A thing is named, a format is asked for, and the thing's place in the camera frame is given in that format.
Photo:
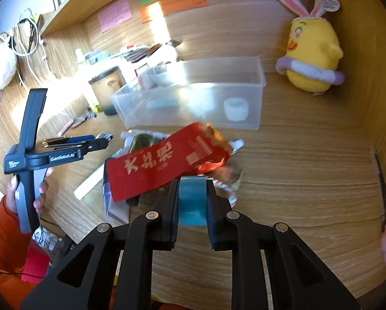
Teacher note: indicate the pink pen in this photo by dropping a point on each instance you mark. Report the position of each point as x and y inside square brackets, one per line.
[65, 127]

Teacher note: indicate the orange paper note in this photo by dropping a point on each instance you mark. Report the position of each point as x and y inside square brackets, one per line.
[180, 3]

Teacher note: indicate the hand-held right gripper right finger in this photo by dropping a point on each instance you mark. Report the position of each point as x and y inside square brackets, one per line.
[211, 229]

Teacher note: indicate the small white cup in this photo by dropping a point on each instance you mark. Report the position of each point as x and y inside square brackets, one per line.
[235, 109]

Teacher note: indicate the pink paper note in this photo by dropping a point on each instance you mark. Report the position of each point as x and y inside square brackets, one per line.
[115, 14]

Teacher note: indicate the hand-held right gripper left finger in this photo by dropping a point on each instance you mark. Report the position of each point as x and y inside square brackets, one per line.
[174, 219]

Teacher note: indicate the white fluffy plush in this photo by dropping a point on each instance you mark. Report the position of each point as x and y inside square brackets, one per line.
[1, 66]

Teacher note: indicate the person's left forearm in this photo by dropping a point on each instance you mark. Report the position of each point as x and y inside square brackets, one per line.
[6, 242]

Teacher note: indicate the long red packet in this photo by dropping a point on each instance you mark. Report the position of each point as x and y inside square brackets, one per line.
[154, 168]

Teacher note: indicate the stack of papers and books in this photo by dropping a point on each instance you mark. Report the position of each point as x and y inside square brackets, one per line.
[141, 53]

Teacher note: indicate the person's left hand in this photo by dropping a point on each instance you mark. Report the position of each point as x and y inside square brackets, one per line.
[43, 197]

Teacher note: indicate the clear plastic storage box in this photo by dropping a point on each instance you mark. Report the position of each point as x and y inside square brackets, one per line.
[193, 97]

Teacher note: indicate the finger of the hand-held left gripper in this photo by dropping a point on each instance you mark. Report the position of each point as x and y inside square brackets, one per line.
[96, 144]
[80, 139]

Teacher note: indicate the wooden shelf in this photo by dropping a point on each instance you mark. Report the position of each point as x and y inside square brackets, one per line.
[93, 3]

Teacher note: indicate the blue tape roll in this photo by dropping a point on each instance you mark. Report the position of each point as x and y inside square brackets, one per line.
[192, 203]

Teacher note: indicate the white flat stick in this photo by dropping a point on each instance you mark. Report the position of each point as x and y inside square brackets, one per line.
[89, 182]

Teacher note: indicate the beige mug with dark lid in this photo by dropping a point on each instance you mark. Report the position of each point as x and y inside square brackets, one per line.
[106, 90]

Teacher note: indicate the yellow chick plush toy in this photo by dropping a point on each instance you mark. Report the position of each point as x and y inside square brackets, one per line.
[310, 58]

